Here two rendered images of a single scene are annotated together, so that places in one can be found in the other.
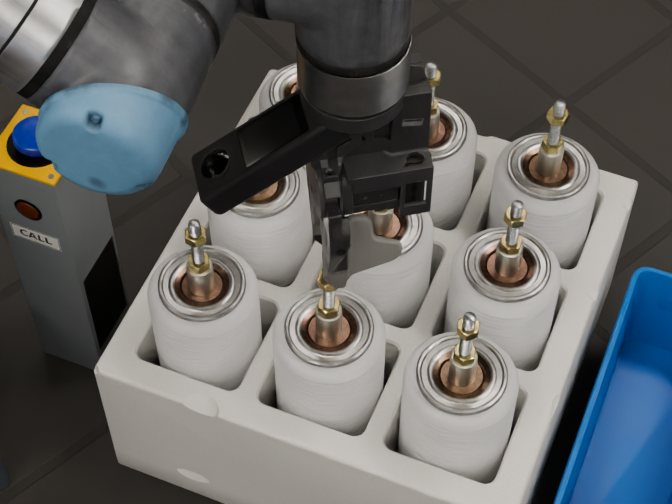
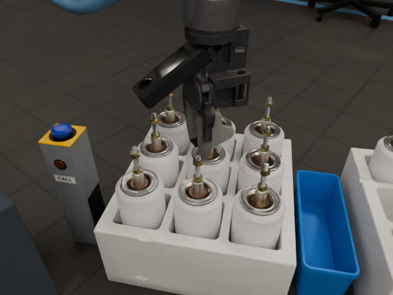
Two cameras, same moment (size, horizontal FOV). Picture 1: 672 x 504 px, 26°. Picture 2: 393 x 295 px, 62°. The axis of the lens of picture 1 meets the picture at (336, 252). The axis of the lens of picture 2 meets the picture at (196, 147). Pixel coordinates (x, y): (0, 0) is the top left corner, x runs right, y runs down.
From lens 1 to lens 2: 0.63 m
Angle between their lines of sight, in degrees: 19
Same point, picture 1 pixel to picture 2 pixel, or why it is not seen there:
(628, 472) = (313, 249)
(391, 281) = (217, 174)
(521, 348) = not seen: hidden behind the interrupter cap
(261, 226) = (160, 160)
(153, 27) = not seen: outside the picture
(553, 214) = (272, 143)
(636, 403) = (305, 223)
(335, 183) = (206, 84)
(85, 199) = (85, 160)
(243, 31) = (139, 132)
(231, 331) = (154, 199)
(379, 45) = not seen: outside the picture
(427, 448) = (250, 237)
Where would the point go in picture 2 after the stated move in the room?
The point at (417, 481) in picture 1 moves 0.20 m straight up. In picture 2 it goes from (248, 254) to (261, 172)
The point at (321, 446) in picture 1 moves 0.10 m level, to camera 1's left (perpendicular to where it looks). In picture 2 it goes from (201, 246) to (148, 254)
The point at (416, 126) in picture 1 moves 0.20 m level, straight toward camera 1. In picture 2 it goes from (241, 52) to (286, 133)
